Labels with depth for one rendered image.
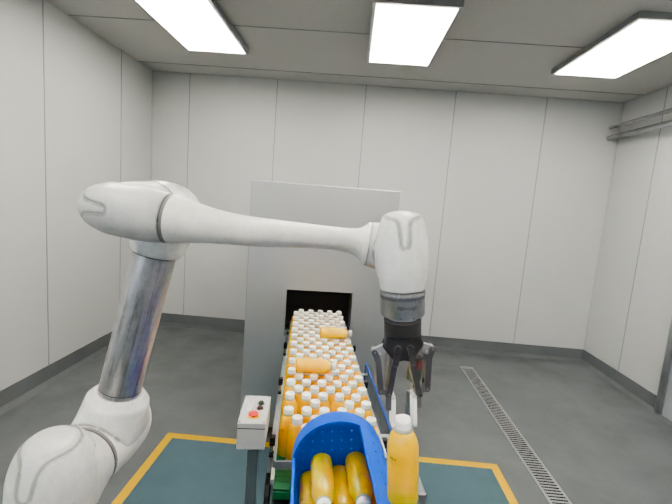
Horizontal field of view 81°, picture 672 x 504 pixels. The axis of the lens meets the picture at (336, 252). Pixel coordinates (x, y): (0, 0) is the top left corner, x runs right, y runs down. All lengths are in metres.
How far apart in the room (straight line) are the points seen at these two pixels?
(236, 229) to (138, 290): 0.35
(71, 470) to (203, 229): 0.56
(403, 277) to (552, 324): 5.50
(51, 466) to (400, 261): 0.80
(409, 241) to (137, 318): 0.67
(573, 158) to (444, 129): 1.70
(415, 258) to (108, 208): 0.59
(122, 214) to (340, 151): 4.65
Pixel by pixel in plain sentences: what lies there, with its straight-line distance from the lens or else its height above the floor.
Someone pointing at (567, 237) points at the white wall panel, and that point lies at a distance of 6.05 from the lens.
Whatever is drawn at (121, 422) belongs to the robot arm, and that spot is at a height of 1.32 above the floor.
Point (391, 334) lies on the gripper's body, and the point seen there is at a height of 1.64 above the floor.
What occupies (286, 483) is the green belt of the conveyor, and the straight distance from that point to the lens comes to 1.62.
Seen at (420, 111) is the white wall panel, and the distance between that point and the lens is 5.52.
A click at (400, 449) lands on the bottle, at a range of 0.92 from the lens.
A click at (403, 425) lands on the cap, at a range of 0.91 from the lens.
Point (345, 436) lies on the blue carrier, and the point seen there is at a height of 1.15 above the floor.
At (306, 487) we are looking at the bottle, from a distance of 1.33.
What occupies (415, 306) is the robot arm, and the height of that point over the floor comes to 1.70.
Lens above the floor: 1.89
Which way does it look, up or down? 7 degrees down
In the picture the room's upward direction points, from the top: 4 degrees clockwise
